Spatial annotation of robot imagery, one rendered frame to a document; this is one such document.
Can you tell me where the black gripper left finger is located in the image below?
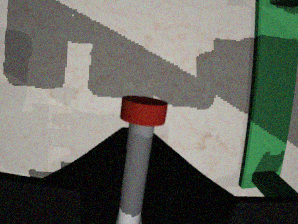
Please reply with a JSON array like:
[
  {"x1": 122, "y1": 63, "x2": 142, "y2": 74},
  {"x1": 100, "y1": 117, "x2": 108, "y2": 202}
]
[{"x1": 0, "y1": 127, "x2": 129, "y2": 224}]

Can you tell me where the green u-shaped bracket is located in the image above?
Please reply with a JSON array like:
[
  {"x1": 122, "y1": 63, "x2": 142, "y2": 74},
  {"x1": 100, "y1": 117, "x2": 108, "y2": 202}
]
[{"x1": 238, "y1": 0, "x2": 298, "y2": 197}]

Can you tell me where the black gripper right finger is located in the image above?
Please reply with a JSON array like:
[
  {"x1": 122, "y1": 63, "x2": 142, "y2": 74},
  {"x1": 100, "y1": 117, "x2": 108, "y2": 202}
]
[{"x1": 141, "y1": 133, "x2": 298, "y2": 224}]

